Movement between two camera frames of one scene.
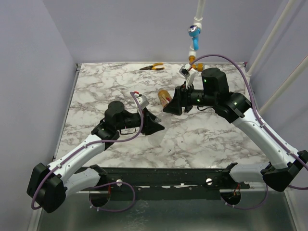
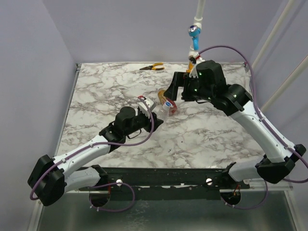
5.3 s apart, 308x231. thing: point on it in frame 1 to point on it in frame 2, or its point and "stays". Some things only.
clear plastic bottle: (156, 139) to (160, 113)
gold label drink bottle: (164, 96) stays
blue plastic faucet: (194, 31) stays
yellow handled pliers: (153, 67) stays
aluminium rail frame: (165, 147) stays
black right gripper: (182, 100) to (184, 87)
